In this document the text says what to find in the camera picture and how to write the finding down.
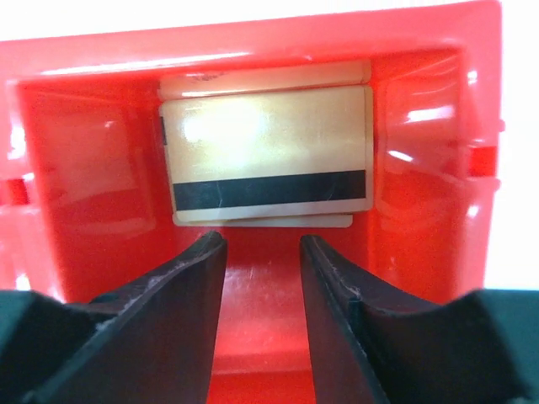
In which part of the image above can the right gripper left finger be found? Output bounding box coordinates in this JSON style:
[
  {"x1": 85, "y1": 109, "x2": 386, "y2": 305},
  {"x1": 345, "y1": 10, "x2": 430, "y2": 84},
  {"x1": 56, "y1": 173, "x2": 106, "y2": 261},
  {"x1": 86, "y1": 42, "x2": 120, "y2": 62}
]
[{"x1": 20, "y1": 231, "x2": 227, "y2": 403}]

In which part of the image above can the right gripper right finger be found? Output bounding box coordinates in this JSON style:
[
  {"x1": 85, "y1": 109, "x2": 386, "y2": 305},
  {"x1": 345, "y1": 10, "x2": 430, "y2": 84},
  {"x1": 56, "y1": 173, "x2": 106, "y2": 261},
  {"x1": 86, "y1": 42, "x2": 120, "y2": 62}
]
[{"x1": 300, "y1": 236, "x2": 531, "y2": 403}]

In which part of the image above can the gold credit card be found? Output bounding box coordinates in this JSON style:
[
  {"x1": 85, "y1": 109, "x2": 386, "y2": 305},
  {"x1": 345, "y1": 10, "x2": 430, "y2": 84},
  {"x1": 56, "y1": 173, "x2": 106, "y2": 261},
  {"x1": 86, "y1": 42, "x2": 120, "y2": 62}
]
[
  {"x1": 159, "y1": 85, "x2": 374, "y2": 227},
  {"x1": 159, "y1": 60, "x2": 371, "y2": 100}
]

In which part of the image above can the right red plastic bin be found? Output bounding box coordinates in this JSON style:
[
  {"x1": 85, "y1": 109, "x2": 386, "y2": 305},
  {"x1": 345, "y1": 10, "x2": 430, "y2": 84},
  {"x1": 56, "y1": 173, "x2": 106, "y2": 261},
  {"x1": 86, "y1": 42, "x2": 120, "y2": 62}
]
[{"x1": 1, "y1": 1, "x2": 503, "y2": 403}]

